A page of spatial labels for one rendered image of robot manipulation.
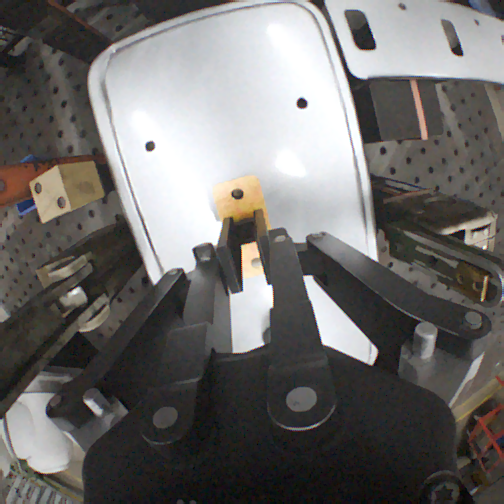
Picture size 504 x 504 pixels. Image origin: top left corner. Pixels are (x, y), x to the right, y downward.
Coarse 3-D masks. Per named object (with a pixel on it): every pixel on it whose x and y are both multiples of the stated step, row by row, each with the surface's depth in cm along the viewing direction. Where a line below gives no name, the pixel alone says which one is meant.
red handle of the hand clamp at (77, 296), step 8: (72, 288) 17; (80, 288) 17; (64, 296) 17; (72, 296) 17; (80, 296) 17; (88, 296) 18; (56, 304) 16; (64, 304) 17; (72, 304) 17; (80, 304) 17; (64, 312) 17
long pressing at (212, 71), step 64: (256, 0) 15; (128, 64) 17; (192, 64) 17; (256, 64) 17; (320, 64) 17; (128, 128) 19; (192, 128) 19; (256, 128) 19; (320, 128) 19; (128, 192) 21; (192, 192) 21; (320, 192) 21; (192, 256) 23; (256, 320) 26; (320, 320) 26
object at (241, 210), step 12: (240, 180) 20; (252, 180) 20; (216, 192) 20; (228, 192) 20; (252, 192) 20; (216, 204) 20; (228, 204) 20; (240, 204) 20; (252, 204) 20; (264, 204) 20; (228, 216) 21; (240, 216) 21; (252, 216) 21; (240, 228) 20; (252, 228) 20; (240, 240) 21; (252, 240) 21; (252, 252) 22; (252, 276) 23
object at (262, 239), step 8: (256, 216) 18; (264, 216) 20; (256, 224) 16; (264, 224) 16; (256, 232) 15; (264, 232) 14; (256, 240) 14; (264, 240) 14; (264, 248) 14; (264, 256) 14; (264, 264) 14; (264, 272) 15
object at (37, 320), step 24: (48, 288) 15; (24, 312) 12; (48, 312) 14; (72, 312) 17; (0, 336) 10; (24, 336) 12; (48, 336) 14; (0, 360) 10; (24, 360) 11; (48, 360) 13; (0, 384) 9; (24, 384) 10; (0, 408) 8
